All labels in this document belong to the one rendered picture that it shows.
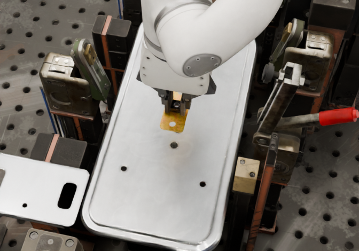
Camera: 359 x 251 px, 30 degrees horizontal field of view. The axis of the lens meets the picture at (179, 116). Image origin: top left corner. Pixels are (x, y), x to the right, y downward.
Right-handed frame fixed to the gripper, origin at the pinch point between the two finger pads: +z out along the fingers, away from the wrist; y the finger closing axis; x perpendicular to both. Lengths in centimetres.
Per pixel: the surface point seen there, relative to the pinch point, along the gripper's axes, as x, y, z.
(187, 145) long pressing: 2.5, -2.4, 9.4
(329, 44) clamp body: -17.7, -22.2, 2.6
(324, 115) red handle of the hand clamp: 0.1, -22.2, -3.4
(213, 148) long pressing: 2.1, -6.7, 9.3
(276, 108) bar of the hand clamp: 1.7, -15.2, -5.4
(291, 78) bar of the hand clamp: 0.6, -16.3, -11.9
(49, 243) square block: 25.4, 12.8, 3.4
